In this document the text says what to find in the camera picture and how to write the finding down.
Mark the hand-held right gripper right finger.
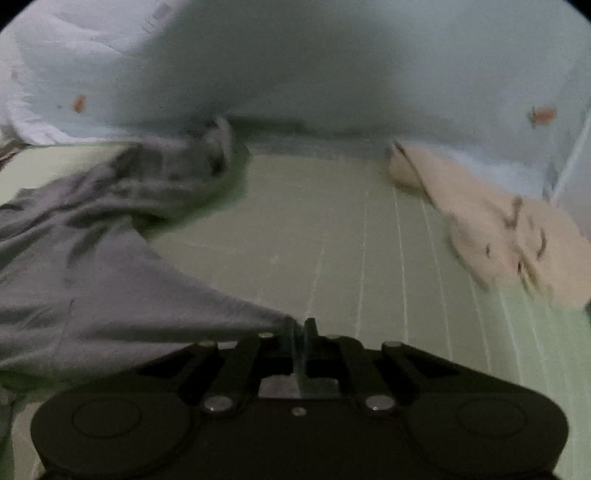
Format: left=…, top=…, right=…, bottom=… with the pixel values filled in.
left=305, top=318, right=509, bottom=416

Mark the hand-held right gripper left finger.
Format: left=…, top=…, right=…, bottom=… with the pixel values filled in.
left=139, top=323, right=301, bottom=416

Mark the carrot print light blue curtain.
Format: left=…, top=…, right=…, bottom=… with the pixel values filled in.
left=0, top=0, right=591, bottom=206

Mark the green checked mat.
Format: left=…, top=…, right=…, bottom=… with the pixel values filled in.
left=0, top=141, right=591, bottom=480

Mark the beige garment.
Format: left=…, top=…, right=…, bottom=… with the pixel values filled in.
left=385, top=138, right=591, bottom=309

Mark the grey garment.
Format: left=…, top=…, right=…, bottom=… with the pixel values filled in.
left=0, top=117, right=301, bottom=384

